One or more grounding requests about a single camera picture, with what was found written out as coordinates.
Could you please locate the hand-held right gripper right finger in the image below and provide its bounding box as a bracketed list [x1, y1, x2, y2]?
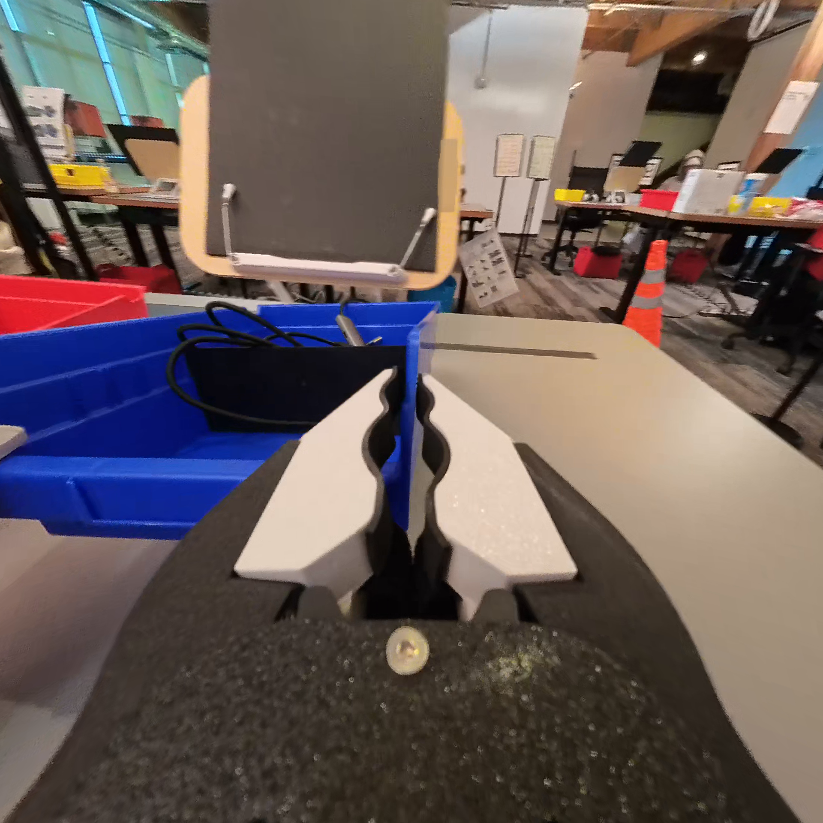
[411, 373, 580, 621]

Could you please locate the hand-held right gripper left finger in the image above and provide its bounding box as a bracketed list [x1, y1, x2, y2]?
[233, 366, 414, 615]

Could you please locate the blue storage bin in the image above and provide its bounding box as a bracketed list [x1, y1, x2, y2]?
[0, 301, 439, 540]

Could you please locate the red storage bin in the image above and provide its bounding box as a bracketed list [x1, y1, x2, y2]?
[0, 275, 150, 336]

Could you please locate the black USB cable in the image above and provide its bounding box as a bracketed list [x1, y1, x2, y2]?
[166, 301, 345, 428]

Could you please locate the grey desk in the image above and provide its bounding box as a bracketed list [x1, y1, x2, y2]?
[0, 292, 823, 823]

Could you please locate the red container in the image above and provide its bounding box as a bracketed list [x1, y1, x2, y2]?
[96, 262, 184, 295]

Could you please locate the blue plastic container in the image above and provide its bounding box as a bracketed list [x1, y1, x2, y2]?
[411, 275, 459, 313]

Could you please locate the printed paper sheet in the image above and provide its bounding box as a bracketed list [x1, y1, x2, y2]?
[458, 228, 520, 308]

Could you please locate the orange traffic cone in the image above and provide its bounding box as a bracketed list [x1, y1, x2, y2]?
[622, 239, 670, 348]

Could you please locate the red stool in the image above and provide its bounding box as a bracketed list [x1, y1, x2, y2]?
[574, 246, 623, 279]

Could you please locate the wooden-top table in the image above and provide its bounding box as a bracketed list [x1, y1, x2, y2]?
[26, 183, 181, 271]
[553, 199, 823, 399]

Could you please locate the white cardboard box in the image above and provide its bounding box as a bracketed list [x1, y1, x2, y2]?
[672, 168, 747, 214]

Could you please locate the paper sign on column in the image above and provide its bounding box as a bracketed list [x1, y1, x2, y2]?
[764, 80, 819, 135]

